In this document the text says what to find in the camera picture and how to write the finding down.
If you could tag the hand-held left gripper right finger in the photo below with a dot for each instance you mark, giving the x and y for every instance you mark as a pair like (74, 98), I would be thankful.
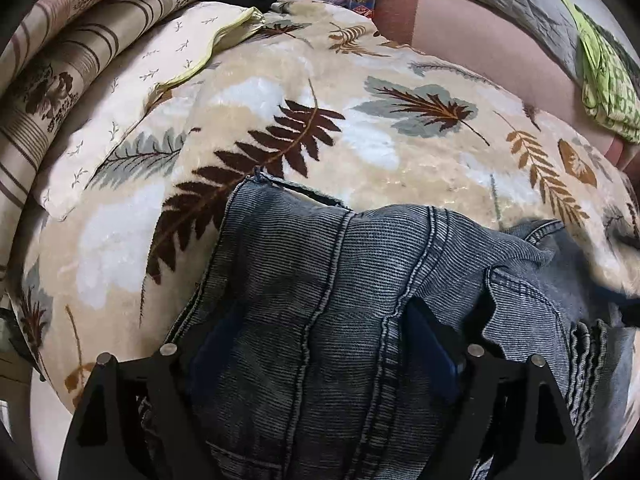
(435, 355)

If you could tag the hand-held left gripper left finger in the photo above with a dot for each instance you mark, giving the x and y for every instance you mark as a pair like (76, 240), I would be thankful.
(160, 390)

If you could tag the grey-blue denim pants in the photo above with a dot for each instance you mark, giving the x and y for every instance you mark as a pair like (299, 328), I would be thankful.
(325, 320)

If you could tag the beige leaf print blanket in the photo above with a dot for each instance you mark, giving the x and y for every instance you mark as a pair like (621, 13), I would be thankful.
(380, 150)

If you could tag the cream pillow with sprig print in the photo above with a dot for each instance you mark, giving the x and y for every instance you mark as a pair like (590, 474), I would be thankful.
(130, 95)

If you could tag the green patterned cloth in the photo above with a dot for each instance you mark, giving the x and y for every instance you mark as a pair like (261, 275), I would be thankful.
(607, 90)

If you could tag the pink bolster cushion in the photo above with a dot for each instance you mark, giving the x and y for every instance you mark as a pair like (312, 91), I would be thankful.
(475, 40)

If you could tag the striped floral brown bedding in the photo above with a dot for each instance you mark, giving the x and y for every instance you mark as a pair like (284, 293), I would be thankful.
(65, 60)

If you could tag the small colourful box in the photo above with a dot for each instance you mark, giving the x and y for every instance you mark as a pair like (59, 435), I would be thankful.
(362, 0)

